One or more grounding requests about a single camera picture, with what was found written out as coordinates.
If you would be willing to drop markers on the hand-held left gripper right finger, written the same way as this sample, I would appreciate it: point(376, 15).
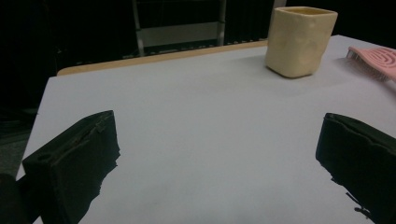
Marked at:
point(364, 155)

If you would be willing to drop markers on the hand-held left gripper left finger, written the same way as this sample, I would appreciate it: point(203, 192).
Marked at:
point(68, 165)

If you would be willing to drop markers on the pink hairbrush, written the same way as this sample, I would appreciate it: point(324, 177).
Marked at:
point(378, 60)

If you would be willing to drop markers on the cream square cup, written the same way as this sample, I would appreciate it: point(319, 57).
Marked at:
point(299, 43)

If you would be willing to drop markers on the wooden table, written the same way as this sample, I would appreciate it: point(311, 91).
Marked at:
point(149, 59)

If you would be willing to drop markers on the white table mat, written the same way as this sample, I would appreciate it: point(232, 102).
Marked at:
point(202, 124)

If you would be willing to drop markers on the grey metal stand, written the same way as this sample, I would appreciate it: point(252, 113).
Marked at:
point(180, 34)

